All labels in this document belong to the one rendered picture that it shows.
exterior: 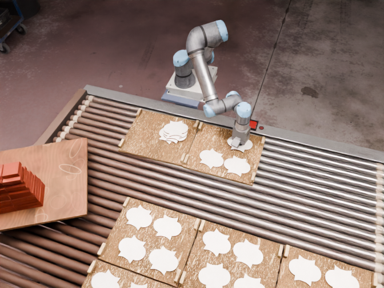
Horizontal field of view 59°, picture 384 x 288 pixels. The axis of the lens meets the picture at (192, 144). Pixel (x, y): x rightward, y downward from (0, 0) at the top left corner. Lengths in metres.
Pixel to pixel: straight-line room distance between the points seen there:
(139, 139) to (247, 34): 2.83
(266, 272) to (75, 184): 1.04
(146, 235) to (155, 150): 0.54
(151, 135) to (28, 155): 0.70
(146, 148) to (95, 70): 2.30
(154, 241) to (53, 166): 0.69
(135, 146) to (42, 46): 3.03
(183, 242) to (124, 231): 0.30
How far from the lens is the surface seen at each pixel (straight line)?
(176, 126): 2.10
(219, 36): 1.91
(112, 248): 1.77
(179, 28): 4.71
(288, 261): 1.74
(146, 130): 2.14
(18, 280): 1.89
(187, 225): 1.76
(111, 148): 2.12
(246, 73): 3.99
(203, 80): 1.85
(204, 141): 2.06
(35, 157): 2.08
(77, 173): 1.92
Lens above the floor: 2.53
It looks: 51 degrees down
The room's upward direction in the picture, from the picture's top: 3 degrees counter-clockwise
